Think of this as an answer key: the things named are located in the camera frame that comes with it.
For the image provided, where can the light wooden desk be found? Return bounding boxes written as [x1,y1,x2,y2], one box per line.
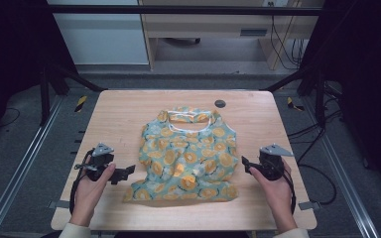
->
[138,0,325,71]

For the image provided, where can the thin black floor cable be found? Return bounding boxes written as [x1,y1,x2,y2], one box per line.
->
[0,106,22,129]

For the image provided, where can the person's right hand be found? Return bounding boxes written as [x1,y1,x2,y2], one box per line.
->
[248,160,294,229]

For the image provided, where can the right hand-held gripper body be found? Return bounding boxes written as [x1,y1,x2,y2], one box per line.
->
[257,143,295,182]

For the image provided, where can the yellow and black tape strip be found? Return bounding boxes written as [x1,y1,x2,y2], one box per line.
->
[286,96,306,113]
[74,95,88,114]

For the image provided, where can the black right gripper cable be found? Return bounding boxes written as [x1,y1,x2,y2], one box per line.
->
[277,164,298,216]

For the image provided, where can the aluminium rail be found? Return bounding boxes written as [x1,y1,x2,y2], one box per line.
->
[0,94,64,238]
[301,95,381,238]

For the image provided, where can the black hanging cables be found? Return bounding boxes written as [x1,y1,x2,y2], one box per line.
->
[269,1,309,71]

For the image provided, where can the teal bag with orange print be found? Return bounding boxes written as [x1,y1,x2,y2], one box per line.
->
[122,106,240,203]

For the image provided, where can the black floor cables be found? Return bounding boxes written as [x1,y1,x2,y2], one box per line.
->
[287,82,343,206]

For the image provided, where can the black metal stand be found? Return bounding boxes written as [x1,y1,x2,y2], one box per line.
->
[263,63,329,129]
[39,63,109,127]

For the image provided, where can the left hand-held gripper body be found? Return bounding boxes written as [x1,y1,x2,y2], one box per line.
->
[74,142,115,182]

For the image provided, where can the grey table bracket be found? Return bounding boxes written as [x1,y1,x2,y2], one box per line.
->
[47,199,72,210]
[298,200,321,211]

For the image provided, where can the black horizontal frame bar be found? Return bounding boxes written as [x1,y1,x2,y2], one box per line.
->
[48,4,323,17]

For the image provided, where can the person's left hand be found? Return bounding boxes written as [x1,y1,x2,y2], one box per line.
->
[68,162,117,228]

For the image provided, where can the white cabinet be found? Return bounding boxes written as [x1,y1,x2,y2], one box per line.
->
[47,0,150,65]

